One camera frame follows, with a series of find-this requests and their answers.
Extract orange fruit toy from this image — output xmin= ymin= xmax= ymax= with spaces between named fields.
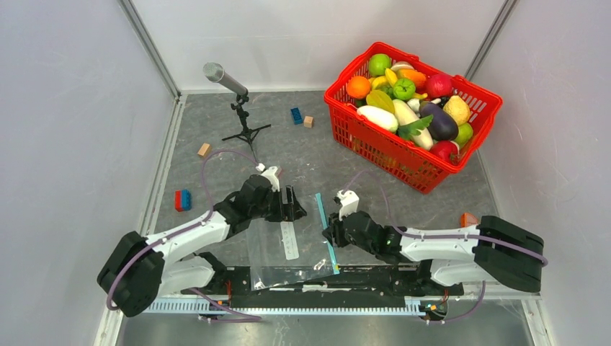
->
xmin=346 ymin=76 xmax=371 ymax=99

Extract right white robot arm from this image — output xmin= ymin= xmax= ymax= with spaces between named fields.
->
xmin=322 ymin=211 xmax=547 ymax=294

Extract red plastic basket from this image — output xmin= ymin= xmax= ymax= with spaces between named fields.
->
xmin=324 ymin=42 xmax=503 ymax=194

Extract orange slice toy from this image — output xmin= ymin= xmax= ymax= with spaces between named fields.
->
xmin=460 ymin=213 xmax=479 ymax=227

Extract black tripod stand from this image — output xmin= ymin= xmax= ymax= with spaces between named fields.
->
xmin=221 ymin=94 xmax=272 ymax=161

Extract purple eggplant toy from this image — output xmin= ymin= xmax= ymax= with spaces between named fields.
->
xmin=419 ymin=102 xmax=459 ymax=141

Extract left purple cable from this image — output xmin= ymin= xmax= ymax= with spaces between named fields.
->
xmin=105 ymin=149 xmax=262 ymax=323

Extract clear zip top bag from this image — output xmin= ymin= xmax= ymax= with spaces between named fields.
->
xmin=246 ymin=193 xmax=339 ymax=290

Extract green apple toy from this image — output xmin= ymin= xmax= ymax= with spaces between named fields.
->
xmin=367 ymin=53 xmax=393 ymax=77

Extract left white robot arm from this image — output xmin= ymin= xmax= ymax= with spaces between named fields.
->
xmin=97 ymin=174 xmax=308 ymax=317

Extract wooden block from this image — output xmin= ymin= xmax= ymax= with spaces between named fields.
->
xmin=197 ymin=143 xmax=211 ymax=158

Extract red tomato toy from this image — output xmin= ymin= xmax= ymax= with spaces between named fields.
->
xmin=429 ymin=141 xmax=460 ymax=165

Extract orange mango toy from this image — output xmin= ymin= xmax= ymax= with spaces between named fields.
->
xmin=397 ymin=68 xmax=427 ymax=89

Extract white radish toy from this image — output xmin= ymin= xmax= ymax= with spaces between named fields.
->
xmin=393 ymin=99 xmax=434 ymax=151

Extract yellow lemon toy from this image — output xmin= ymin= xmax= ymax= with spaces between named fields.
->
xmin=443 ymin=95 xmax=471 ymax=126

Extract green pear toy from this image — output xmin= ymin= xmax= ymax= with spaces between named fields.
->
xmin=453 ymin=123 xmax=473 ymax=148

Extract red apple toy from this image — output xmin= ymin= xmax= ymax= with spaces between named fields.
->
xmin=424 ymin=74 xmax=452 ymax=99

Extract blue toy brick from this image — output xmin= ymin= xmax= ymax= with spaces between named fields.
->
xmin=290 ymin=107 xmax=303 ymax=125

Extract small wooden cube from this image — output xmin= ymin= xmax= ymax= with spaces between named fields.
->
xmin=303 ymin=116 xmax=314 ymax=128

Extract yellow banana toy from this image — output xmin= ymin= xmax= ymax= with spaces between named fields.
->
xmin=370 ymin=68 xmax=398 ymax=90

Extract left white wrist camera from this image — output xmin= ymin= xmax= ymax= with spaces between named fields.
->
xmin=256 ymin=163 xmax=282 ymax=192

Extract white cable duct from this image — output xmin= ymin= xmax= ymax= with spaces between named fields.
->
xmin=144 ymin=297 xmax=425 ymax=317

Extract red and blue bricks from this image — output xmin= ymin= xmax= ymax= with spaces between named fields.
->
xmin=174 ymin=189 xmax=192 ymax=212

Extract grey microphone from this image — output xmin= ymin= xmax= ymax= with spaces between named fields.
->
xmin=202 ymin=62 xmax=248 ymax=97

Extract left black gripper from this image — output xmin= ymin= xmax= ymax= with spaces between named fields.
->
xmin=250 ymin=185 xmax=306 ymax=222

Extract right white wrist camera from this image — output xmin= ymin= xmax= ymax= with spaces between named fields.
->
xmin=334 ymin=190 xmax=360 ymax=221

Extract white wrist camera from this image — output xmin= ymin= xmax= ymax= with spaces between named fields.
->
xmin=256 ymin=163 xmax=282 ymax=192
xmin=334 ymin=190 xmax=360 ymax=221

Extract white cucumber toy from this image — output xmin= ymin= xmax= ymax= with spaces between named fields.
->
xmin=357 ymin=105 xmax=399 ymax=133

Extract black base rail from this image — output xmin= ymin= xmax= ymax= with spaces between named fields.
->
xmin=198 ymin=265 xmax=465 ymax=309

